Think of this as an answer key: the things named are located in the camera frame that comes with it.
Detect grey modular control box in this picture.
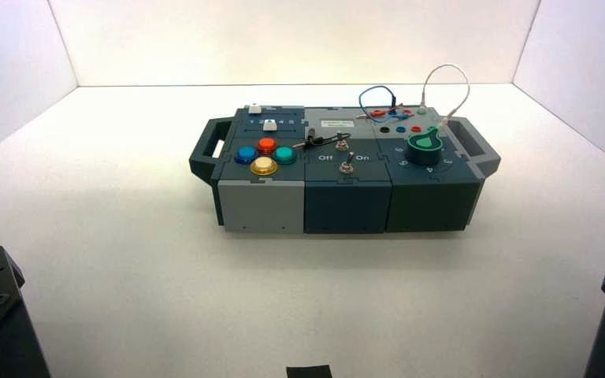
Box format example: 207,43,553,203
189,105,503,235

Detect yellow push button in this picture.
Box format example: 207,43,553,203
250,157,279,177

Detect black jumper cable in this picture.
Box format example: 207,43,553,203
292,128,339,150

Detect white jumper cable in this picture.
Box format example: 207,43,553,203
419,64,472,132

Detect green push button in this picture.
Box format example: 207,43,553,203
273,146,299,166

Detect green rotary knob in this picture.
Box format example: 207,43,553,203
405,131,445,167

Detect blue jumper cable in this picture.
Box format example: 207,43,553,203
358,85,399,118

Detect black tape strip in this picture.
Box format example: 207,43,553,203
286,365,334,378

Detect blue push button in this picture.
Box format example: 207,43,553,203
234,145,260,166

